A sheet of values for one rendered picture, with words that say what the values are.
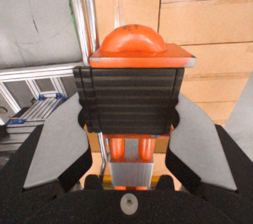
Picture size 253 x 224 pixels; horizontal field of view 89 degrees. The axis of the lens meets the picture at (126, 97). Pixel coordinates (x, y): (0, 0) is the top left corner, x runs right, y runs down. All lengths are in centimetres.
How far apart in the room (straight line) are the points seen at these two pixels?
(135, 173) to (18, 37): 161
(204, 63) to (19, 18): 154
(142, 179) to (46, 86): 136
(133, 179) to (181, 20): 74
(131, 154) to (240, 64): 94
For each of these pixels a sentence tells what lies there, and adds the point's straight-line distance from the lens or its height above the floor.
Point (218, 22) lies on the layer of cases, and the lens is 89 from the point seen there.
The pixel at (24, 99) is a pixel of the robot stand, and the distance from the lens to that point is 173.
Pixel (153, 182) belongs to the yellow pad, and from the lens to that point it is 56.
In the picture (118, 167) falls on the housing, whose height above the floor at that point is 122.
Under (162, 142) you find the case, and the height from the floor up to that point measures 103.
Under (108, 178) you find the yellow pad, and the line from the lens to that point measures 55.
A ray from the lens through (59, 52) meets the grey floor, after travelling 152.
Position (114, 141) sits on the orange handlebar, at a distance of 17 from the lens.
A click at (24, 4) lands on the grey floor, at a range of 158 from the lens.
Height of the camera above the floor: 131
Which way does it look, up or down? 57 degrees down
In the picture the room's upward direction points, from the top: 178 degrees counter-clockwise
